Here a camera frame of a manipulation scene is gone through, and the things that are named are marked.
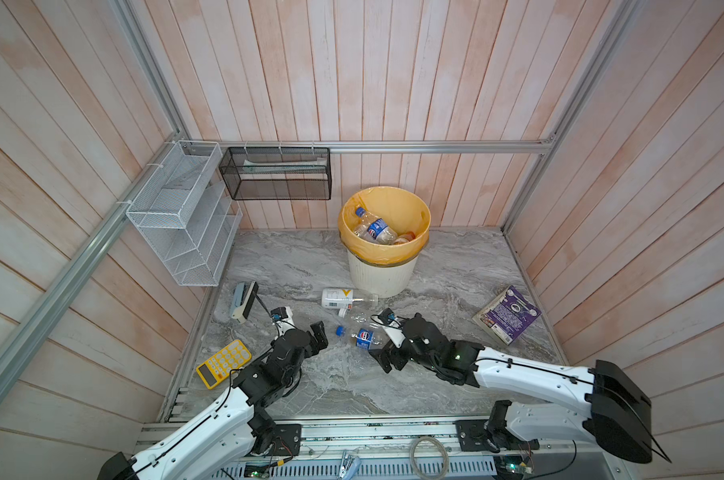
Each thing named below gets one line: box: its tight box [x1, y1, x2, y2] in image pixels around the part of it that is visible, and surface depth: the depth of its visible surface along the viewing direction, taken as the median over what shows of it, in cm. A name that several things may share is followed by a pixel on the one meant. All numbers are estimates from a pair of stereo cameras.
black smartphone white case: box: [230, 281, 259, 324], surface depth 99 cm
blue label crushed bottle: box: [335, 326, 382, 350], surface depth 87 cm
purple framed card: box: [472, 285, 543, 345], surface depth 95 cm
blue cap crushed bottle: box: [354, 206, 398, 245], surface depth 93 cm
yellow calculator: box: [196, 339, 253, 389], surface depth 87 cm
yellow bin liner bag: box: [338, 186, 432, 267], surface depth 93 cm
